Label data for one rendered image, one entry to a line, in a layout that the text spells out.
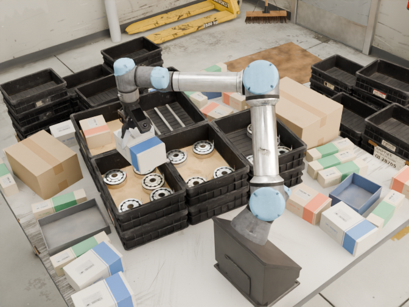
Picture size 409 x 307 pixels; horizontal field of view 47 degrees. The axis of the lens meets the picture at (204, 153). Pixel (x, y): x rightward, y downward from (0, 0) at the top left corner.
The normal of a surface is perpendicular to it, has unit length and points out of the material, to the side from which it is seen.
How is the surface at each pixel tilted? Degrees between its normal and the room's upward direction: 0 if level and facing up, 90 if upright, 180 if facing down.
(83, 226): 0
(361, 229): 0
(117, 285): 0
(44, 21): 90
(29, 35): 90
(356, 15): 90
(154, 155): 90
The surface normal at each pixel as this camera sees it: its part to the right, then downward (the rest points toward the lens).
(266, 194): -0.18, 0.17
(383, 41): -0.80, 0.40
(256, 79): -0.20, -0.10
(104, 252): -0.04, -0.78
